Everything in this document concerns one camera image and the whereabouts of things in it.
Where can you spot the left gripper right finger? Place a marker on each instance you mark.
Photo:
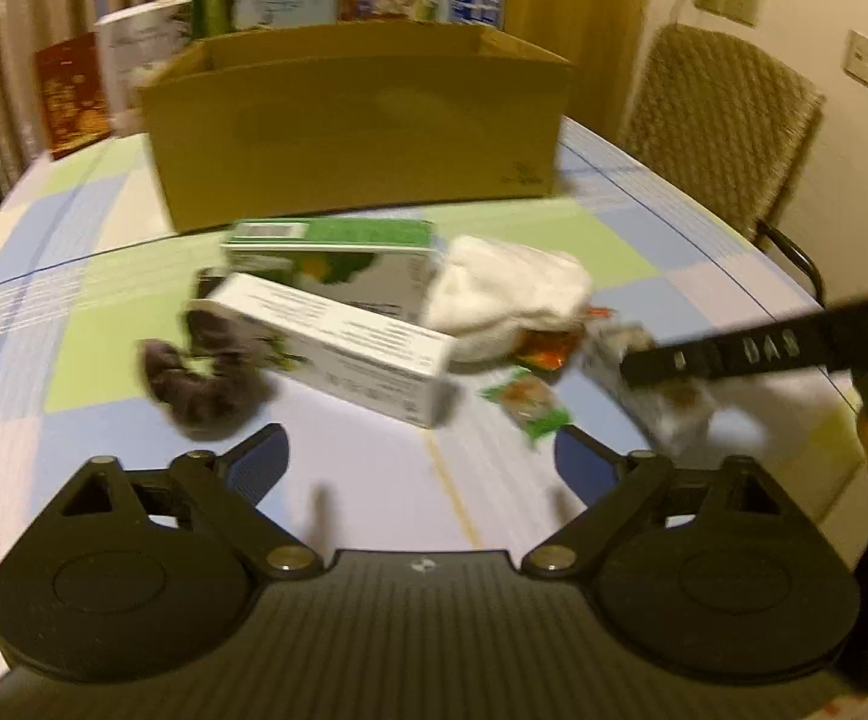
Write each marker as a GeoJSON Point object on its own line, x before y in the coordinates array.
{"type": "Point", "coordinates": [620, 493]}

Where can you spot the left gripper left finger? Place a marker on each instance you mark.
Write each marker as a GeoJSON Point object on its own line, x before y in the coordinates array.
{"type": "Point", "coordinates": [221, 494]}

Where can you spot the small clear plastic box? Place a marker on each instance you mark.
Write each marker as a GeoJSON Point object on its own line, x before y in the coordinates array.
{"type": "Point", "coordinates": [673, 416]}

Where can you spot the green candy packet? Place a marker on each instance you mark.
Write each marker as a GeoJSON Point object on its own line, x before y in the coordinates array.
{"type": "Point", "coordinates": [530, 403]}

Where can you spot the white knitted cloth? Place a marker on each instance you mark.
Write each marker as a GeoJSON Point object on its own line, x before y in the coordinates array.
{"type": "Point", "coordinates": [488, 294]}

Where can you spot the red snack packet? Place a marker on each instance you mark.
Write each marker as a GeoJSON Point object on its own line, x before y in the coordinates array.
{"type": "Point", "coordinates": [549, 351]}

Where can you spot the white long box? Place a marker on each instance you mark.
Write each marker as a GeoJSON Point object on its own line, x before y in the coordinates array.
{"type": "Point", "coordinates": [384, 364]}

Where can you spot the green medicine box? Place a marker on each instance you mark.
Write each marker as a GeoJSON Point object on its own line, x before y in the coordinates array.
{"type": "Point", "coordinates": [378, 264]}

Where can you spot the open brown cardboard box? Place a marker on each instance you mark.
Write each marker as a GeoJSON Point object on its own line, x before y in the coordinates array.
{"type": "Point", "coordinates": [298, 121]}

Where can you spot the red gift box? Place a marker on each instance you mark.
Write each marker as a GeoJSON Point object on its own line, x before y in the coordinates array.
{"type": "Point", "coordinates": [72, 103]}

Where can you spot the wooden door panel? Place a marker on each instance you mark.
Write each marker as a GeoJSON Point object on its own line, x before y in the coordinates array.
{"type": "Point", "coordinates": [601, 38]}

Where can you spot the white humidifier box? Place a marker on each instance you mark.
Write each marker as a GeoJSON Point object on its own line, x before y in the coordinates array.
{"type": "Point", "coordinates": [131, 45]}

